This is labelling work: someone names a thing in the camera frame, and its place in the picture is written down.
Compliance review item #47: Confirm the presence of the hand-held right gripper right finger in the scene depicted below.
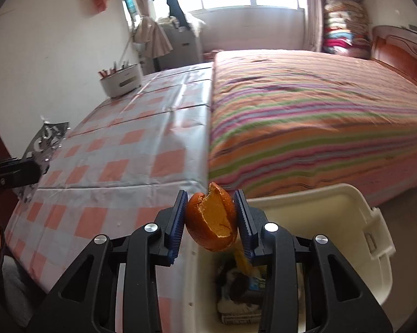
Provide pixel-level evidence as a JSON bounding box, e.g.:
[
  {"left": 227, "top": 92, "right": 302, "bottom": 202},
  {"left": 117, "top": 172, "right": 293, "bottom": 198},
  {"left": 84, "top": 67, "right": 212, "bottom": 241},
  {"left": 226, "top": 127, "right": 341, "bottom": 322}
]
[{"left": 233, "top": 189, "right": 393, "bottom": 333}]

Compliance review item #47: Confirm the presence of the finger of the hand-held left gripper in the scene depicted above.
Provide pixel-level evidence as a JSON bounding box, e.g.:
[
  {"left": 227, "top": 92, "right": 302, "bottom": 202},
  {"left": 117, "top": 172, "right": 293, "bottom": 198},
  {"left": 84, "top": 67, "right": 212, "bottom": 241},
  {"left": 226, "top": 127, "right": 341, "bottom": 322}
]
[{"left": 0, "top": 157, "right": 51, "bottom": 198}]

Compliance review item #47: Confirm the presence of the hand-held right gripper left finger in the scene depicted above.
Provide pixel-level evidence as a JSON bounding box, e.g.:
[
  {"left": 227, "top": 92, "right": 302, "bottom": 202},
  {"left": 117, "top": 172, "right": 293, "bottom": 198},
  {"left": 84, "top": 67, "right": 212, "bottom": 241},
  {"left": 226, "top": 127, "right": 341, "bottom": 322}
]
[{"left": 27, "top": 190, "right": 189, "bottom": 333}]

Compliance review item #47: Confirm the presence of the orange peel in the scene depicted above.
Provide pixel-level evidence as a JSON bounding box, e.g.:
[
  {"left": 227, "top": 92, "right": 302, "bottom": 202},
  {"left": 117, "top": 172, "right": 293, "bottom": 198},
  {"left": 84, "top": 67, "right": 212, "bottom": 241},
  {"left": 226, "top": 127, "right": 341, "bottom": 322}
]
[{"left": 184, "top": 182, "right": 238, "bottom": 252}]

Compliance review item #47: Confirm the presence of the orange peel strip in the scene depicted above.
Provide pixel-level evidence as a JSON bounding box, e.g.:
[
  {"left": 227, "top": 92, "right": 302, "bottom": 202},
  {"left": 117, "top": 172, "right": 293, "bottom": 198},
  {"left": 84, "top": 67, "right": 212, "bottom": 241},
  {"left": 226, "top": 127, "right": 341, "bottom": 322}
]
[{"left": 234, "top": 248, "right": 252, "bottom": 274}]

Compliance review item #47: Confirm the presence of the silver blister pack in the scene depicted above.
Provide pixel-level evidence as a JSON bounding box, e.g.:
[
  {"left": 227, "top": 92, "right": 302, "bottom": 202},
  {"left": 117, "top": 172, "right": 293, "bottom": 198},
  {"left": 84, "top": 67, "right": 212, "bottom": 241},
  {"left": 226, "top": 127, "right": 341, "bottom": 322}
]
[{"left": 16, "top": 116, "right": 71, "bottom": 203}]

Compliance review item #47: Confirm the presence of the brown glass bottle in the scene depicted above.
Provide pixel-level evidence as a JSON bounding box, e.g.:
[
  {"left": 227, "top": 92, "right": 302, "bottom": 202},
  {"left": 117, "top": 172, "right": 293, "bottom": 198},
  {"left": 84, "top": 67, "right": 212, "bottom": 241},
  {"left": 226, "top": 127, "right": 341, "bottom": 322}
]
[{"left": 219, "top": 271, "right": 264, "bottom": 302}]

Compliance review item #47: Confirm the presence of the blue white medicine box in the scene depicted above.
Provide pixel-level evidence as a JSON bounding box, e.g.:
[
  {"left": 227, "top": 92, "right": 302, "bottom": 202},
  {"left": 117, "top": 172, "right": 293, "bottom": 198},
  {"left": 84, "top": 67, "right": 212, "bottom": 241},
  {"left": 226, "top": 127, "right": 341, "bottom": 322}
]
[{"left": 248, "top": 274, "right": 268, "bottom": 292}]

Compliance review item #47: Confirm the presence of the white cup face mask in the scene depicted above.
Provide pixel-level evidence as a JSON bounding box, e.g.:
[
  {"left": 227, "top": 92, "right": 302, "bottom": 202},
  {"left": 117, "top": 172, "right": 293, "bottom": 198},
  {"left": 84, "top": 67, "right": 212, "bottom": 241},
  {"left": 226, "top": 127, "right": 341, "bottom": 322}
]
[{"left": 217, "top": 296, "right": 264, "bottom": 314}]

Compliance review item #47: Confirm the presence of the cream plastic trash bin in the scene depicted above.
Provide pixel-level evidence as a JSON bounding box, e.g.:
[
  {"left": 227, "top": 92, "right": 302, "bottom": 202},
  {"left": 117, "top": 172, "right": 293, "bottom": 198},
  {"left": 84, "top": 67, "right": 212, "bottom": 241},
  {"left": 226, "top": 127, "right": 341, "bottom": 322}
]
[{"left": 181, "top": 183, "right": 394, "bottom": 333}]

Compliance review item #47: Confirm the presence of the checked tablecloth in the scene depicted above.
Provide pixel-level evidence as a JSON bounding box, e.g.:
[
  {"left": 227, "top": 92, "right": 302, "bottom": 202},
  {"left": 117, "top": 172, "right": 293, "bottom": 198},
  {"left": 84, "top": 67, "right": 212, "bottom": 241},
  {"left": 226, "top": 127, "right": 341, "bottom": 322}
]
[{"left": 3, "top": 63, "right": 216, "bottom": 333}]

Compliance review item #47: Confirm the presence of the person's grey pants leg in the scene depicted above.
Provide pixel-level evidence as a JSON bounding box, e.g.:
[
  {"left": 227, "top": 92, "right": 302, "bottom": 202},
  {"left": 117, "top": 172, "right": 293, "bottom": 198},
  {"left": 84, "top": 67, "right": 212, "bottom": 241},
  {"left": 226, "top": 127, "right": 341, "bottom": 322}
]
[{"left": 0, "top": 250, "right": 59, "bottom": 333}]

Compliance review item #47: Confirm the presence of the striped bed sheet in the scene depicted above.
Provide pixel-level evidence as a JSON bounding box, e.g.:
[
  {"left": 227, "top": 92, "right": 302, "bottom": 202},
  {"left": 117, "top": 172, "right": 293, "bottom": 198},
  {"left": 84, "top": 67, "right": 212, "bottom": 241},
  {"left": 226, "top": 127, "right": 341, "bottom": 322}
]
[{"left": 208, "top": 49, "right": 417, "bottom": 209}]

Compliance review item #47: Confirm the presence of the bunch of coloured pens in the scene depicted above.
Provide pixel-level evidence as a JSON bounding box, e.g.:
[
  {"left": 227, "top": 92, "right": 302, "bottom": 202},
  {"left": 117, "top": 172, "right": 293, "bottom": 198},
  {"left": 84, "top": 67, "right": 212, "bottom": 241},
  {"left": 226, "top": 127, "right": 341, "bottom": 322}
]
[{"left": 97, "top": 60, "right": 131, "bottom": 79}]

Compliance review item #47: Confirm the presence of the white desk organizer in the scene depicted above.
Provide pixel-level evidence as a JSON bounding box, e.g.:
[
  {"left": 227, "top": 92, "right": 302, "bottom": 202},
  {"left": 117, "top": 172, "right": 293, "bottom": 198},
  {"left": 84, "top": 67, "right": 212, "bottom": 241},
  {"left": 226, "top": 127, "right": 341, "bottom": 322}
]
[{"left": 100, "top": 63, "right": 143, "bottom": 98}]

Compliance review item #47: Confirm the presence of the grey cabinet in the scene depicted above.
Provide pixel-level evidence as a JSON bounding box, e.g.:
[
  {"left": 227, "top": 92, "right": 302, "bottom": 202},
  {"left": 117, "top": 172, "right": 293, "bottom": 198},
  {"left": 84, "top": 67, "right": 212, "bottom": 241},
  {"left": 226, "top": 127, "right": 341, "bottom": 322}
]
[{"left": 160, "top": 21, "right": 204, "bottom": 69}]

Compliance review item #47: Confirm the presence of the beige striped tied curtain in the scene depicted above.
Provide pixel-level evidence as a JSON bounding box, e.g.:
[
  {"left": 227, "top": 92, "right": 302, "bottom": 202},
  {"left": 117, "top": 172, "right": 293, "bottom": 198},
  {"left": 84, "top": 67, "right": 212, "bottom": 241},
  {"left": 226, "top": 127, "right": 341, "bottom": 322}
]
[{"left": 125, "top": 0, "right": 174, "bottom": 59}]

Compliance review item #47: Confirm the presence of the white lace cloth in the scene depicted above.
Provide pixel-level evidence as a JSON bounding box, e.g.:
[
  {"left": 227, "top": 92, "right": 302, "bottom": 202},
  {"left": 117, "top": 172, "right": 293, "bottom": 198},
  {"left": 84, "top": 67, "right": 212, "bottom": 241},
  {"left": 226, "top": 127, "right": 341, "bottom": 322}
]
[{"left": 160, "top": 12, "right": 207, "bottom": 37}]

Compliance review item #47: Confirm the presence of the beige straight curtain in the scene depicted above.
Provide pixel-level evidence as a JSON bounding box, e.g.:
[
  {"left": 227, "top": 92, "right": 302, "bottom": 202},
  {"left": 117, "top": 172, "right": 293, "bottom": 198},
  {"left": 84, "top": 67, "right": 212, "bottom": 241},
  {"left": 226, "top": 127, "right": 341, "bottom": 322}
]
[{"left": 305, "top": 0, "right": 325, "bottom": 52}]

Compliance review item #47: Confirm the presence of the black hanging garment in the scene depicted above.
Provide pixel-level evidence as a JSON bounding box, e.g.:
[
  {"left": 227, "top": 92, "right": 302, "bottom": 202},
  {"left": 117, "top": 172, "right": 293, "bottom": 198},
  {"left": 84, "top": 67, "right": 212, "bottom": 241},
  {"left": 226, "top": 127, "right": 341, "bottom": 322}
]
[{"left": 165, "top": 0, "right": 190, "bottom": 28}]

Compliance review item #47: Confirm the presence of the stack of folded blankets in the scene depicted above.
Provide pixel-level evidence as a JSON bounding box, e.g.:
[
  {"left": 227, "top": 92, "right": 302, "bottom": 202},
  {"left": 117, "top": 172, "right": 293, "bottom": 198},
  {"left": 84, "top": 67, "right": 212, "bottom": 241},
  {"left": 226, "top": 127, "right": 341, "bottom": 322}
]
[{"left": 322, "top": 0, "right": 372, "bottom": 58}]

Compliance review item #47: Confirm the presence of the wooden headboard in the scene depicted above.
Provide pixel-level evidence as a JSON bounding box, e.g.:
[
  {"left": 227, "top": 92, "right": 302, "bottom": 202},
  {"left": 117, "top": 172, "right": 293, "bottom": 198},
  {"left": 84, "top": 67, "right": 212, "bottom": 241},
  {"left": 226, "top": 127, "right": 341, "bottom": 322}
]
[{"left": 371, "top": 25, "right": 417, "bottom": 96}]

